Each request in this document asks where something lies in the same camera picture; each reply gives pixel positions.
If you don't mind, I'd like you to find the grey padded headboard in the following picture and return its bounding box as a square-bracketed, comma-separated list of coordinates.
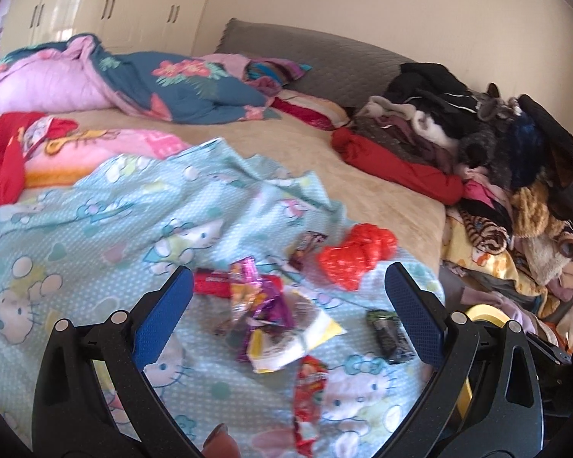
[215, 18, 416, 106]

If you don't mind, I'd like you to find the bed with beige sheet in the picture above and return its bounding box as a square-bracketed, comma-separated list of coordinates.
[0, 105, 447, 273]

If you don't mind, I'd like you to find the blue floral quilt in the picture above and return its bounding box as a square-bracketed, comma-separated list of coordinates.
[0, 33, 280, 125]

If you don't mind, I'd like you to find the person's left hand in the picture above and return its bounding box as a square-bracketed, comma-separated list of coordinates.
[203, 424, 242, 458]

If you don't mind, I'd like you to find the striped colourful pillow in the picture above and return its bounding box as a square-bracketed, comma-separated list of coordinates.
[246, 57, 312, 94]

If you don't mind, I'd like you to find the cream wardrobe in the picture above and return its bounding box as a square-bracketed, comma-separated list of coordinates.
[0, 0, 220, 58]

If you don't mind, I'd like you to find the red printed cloth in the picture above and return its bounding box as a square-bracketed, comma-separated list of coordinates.
[0, 112, 79, 213]

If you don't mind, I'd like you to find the pink cartoon blanket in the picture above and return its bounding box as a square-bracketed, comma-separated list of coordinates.
[21, 117, 192, 189]

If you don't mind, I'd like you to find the red snack can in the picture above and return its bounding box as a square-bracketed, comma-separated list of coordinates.
[193, 268, 235, 297]

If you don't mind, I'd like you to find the black wrapper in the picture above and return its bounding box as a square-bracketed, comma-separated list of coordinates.
[367, 309, 417, 366]

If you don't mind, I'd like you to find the red snack wrapper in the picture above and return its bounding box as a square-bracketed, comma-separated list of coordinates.
[291, 355, 330, 458]

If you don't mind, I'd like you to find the yellow tape roll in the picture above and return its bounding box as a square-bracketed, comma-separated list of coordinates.
[451, 303, 514, 440]

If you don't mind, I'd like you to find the red plastic bag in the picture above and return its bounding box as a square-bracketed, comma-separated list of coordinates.
[317, 223, 398, 292]

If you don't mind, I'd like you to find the red and cream pillow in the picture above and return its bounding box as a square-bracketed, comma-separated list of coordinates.
[270, 88, 351, 131]

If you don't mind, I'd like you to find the yellow cartoon blanket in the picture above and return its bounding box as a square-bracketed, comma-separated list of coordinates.
[442, 214, 536, 297]

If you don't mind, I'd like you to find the red garment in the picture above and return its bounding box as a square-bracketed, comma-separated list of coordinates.
[332, 127, 465, 204]

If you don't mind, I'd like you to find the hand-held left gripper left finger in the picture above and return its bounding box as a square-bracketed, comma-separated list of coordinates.
[31, 264, 195, 458]

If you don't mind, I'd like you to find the pile of clothes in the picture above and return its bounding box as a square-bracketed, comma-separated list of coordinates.
[351, 62, 573, 344]

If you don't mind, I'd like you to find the dark red wrapper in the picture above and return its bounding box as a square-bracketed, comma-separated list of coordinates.
[288, 231, 329, 270]

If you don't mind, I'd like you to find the purple foil wrapper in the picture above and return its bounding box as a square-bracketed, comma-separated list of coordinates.
[227, 258, 299, 363]

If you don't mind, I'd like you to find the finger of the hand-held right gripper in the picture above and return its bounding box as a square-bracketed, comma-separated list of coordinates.
[525, 331, 572, 367]

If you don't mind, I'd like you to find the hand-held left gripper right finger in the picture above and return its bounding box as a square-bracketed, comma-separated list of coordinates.
[377, 261, 542, 458]

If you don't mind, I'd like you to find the light blue cartoon blanket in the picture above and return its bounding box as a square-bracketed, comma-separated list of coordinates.
[0, 138, 445, 458]

